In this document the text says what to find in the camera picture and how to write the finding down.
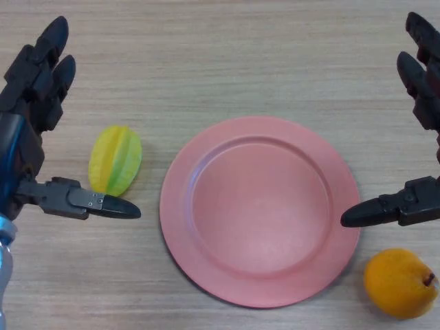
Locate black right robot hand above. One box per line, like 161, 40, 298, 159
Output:
340, 11, 440, 228

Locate orange yellow pear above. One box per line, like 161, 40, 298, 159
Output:
363, 247, 440, 320

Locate pink round plate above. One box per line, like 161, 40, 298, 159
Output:
159, 115, 362, 309

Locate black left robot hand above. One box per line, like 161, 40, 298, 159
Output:
0, 15, 142, 221

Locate yellow green starfruit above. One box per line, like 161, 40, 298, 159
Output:
88, 125, 144, 198

